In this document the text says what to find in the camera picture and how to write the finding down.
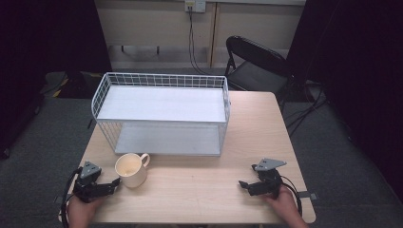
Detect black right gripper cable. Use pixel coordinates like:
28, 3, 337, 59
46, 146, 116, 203
279, 175, 304, 218

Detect black folding chair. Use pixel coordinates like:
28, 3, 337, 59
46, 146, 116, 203
223, 35, 291, 96

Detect black floor cables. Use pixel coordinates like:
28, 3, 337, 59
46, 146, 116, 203
283, 84, 332, 138

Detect person's right hand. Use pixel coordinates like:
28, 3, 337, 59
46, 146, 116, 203
264, 184, 302, 220

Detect black wall cable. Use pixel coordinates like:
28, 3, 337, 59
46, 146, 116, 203
188, 7, 213, 76

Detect grey table strap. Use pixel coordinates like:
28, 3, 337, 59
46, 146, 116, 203
297, 191, 318, 200

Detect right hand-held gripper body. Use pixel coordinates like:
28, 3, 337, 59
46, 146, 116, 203
248, 158, 288, 200

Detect white wall socket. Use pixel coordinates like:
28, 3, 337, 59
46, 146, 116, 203
184, 0, 207, 14

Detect person's left hand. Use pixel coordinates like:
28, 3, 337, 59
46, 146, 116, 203
67, 195, 104, 226

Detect cream ceramic cup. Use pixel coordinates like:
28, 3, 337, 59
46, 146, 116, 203
114, 152, 151, 189

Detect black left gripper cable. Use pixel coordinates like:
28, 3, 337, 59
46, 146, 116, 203
60, 168, 83, 228

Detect black curtain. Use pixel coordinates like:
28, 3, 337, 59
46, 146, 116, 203
286, 0, 403, 203
0, 0, 113, 96

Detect white wire shelf rack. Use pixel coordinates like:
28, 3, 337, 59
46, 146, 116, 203
90, 71, 232, 158

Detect dark stand base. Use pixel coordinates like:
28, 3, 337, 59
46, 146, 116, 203
40, 70, 107, 100

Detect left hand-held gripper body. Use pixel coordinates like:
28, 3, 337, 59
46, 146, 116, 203
72, 161, 107, 204

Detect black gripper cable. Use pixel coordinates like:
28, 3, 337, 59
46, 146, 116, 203
60, 168, 83, 228
279, 175, 304, 218

